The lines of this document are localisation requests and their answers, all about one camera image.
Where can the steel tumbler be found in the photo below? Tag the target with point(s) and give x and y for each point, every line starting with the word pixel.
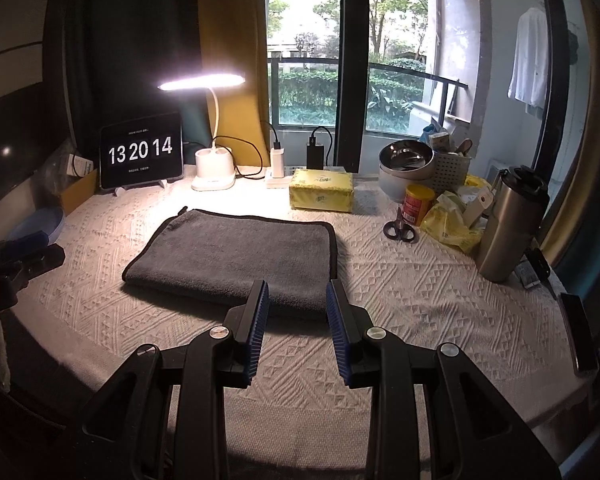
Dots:
pixel 510 225

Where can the black phone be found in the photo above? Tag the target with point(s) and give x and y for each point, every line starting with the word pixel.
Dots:
pixel 580 335

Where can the white power strip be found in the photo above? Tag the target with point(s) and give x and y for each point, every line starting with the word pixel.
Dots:
pixel 280 182

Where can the stacked metal bowls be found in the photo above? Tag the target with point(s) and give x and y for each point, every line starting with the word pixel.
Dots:
pixel 397 185

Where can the white hanging shirt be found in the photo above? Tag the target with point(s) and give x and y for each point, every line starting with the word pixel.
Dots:
pixel 530 60

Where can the grey towel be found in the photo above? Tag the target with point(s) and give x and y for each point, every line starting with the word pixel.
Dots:
pixel 230 255

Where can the black charger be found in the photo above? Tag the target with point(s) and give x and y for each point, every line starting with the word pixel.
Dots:
pixel 316 157

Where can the blue white carton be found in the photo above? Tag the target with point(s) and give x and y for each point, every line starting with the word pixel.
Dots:
pixel 437 140

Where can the black tablet clock display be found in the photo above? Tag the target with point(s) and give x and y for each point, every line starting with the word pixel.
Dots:
pixel 141 150

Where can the yellow plastic bag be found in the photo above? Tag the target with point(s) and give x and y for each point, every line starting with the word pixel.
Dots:
pixel 450 225

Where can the white paper tag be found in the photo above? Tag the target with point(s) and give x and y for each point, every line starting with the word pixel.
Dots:
pixel 480 207

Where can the white desk lamp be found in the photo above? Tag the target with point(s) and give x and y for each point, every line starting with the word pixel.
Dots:
pixel 212 167

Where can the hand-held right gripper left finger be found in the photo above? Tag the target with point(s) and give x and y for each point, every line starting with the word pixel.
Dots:
pixel 258 330

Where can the cardboard box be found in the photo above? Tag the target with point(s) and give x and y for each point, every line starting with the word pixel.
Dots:
pixel 77 192

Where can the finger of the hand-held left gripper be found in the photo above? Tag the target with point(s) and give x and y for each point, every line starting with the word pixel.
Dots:
pixel 42 260
pixel 27 241

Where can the small white box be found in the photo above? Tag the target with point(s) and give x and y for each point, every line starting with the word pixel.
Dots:
pixel 80 166

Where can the black scissors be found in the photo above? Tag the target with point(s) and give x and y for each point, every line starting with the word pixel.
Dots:
pixel 399 230

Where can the small black device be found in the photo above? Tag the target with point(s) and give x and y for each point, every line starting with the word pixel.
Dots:
pixel 535 267

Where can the yellow curtain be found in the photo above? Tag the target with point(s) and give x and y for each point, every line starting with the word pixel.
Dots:
pixel 230 25

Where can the dark curtain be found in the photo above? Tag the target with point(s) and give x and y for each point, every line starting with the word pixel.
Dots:
pixel 130 35

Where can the yellow tissue pack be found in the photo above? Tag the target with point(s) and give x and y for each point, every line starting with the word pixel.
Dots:
pixel 321 190

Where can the white plastic basket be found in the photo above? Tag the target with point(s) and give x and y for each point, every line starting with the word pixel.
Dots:
pixel 450 172

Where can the steel bowl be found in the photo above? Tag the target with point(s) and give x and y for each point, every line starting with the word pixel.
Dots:
pixel 405 155

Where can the white tablet stand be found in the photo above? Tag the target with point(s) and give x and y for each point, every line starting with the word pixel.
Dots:
pixel 122 190

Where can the red can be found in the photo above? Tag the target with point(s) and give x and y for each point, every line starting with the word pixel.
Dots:
pixel 417 205

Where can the white textured tablecloth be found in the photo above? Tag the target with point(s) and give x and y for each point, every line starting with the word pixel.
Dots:
pixel 430 300

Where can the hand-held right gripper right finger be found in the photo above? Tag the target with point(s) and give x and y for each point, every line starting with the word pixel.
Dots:
pixel 338 332

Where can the white charger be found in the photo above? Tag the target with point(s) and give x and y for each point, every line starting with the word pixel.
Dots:
pixel 277 162

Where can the balcony railing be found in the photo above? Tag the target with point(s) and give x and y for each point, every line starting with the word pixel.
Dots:
pixel 330 62

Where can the blue bowl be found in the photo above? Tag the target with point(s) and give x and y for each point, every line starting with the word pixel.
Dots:
pixel 40 220

